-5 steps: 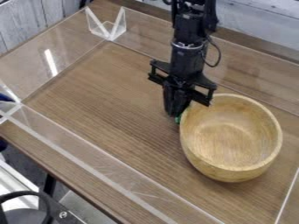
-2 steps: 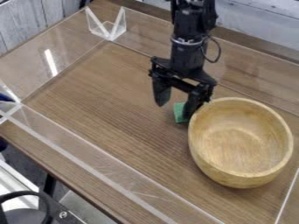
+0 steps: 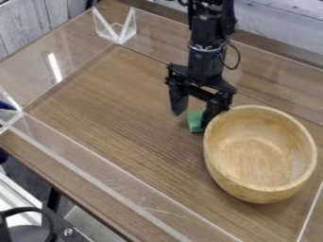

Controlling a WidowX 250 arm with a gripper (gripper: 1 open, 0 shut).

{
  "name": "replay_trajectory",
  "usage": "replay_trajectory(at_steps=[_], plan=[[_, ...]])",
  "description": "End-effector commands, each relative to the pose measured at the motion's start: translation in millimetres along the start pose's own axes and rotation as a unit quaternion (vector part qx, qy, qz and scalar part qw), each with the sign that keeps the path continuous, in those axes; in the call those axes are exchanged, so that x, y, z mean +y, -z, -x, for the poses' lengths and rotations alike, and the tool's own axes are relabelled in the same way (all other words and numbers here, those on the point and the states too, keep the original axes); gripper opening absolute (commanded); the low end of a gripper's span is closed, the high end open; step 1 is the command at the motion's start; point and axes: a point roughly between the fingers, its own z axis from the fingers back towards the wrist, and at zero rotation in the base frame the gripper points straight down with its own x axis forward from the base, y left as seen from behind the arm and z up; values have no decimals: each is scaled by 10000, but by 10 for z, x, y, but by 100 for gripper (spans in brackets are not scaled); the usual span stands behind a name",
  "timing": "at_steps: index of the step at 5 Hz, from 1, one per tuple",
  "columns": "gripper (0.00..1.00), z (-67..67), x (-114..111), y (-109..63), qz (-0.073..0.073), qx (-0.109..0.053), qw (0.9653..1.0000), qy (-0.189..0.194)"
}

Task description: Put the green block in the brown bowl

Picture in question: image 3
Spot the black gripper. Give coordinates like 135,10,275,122
166,43,236,128

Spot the green foam block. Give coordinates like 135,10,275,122
187,111,204,133

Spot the brown wooden bowl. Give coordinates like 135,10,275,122
203,105,318,204

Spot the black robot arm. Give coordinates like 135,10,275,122
166,0,239,129

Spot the black table leg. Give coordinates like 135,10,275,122
47,188,61,213

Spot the blue object at left edge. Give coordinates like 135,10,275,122
0,100,15,111

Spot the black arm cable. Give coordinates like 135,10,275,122
219,37,243,71

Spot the clear acrylic corner bracket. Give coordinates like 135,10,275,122
91,8,138,44

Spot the black cable loop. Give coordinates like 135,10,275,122
0,206,57,242

